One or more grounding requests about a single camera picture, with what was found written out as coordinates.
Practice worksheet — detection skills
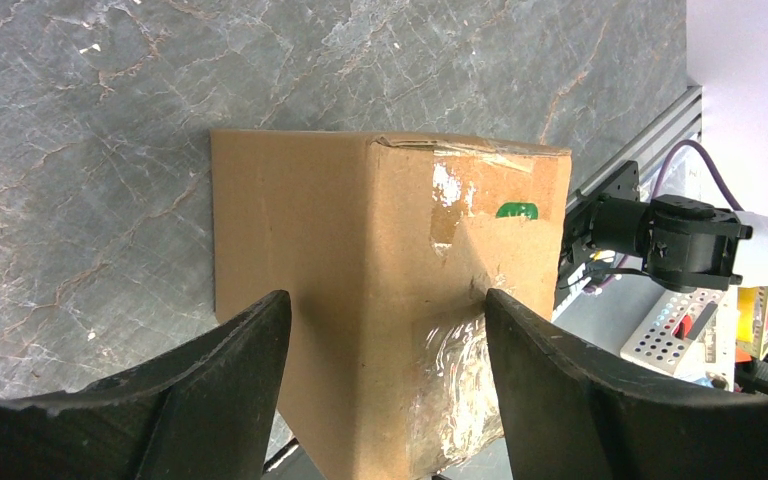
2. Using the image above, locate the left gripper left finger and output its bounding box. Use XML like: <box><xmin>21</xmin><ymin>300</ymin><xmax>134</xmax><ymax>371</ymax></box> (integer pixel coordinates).
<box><xmin>0</xmin><ymin>290</ymin><xmax>292</xmax><ymax>479</ymax></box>

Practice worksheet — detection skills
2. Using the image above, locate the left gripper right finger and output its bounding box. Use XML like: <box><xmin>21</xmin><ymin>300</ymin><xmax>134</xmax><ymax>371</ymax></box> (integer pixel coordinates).
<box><xmin>485</xmin><ymin>289</ymin><xmax>768</xmax><ymax>479</ymax></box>

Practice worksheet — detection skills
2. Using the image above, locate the brown cardboard express box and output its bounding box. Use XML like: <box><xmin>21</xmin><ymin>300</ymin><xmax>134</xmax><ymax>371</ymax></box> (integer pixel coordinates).
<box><xmin>210</xmin><ymin>129</ymin><xmax>572</xmax><ymax>479</ymax></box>

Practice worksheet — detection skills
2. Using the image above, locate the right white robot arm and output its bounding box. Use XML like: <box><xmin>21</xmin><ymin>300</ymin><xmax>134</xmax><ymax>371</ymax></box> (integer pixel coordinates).
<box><xmin>557</xmin><ymin>161</ymin><xmax>768</xmax><ymax>293</ymax></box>

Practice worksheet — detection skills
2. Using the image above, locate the white perforated storage basket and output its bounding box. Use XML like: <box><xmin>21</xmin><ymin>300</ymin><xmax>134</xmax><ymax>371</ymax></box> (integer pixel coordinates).
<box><xmin>620</xmin><ymin>288</ymin><xmax>739</xmax><ymax>390</ymax></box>

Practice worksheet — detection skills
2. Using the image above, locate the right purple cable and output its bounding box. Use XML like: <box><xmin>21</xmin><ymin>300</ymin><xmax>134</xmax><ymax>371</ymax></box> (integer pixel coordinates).
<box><xmin>582</xmin><ymin>139</ymin><xmax>746</xmax><ymax>293</ymax></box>

